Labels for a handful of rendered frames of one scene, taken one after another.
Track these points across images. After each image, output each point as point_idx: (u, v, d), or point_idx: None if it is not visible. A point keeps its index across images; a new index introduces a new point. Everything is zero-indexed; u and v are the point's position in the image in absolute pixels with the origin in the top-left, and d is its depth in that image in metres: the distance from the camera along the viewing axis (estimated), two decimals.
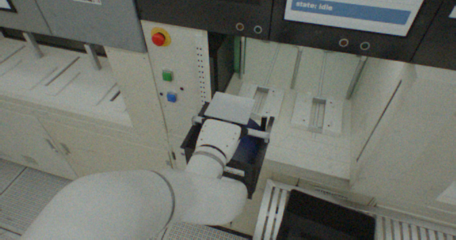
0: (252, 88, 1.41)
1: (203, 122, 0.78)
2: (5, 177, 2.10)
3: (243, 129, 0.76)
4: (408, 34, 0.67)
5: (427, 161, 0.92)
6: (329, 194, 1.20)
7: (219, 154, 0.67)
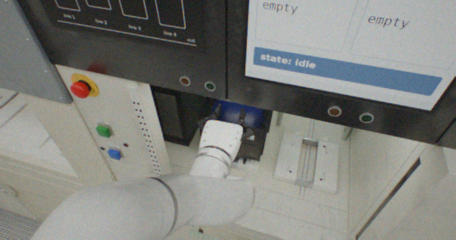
0: None
1: (200, 125, 0.77)
2: None
3: (248, 131, 0.76)
4: (435, 108, 0.42)
5: None
6: None
7: (224, 155, 0.67)
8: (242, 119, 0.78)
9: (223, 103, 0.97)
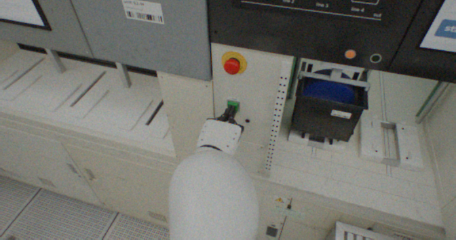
0: None
1: (207, 122, 0.78)
2: (19, 200, 1.93)
3: (239, 127, 0.77)
4: None
5: None
6: None
7: None
8: (231, 116, 0.78)
9: (316, 85, 1.06)
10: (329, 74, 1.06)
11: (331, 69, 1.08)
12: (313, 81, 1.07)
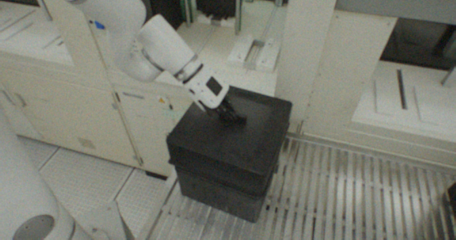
0: None
1: (207, 111, 0.76)
2: None
3: None
4: None
5: (334, 73, 0.95)
6: None
7: None
8: (224, 105, 0.82)
9: None
10: None
11: None
12: None
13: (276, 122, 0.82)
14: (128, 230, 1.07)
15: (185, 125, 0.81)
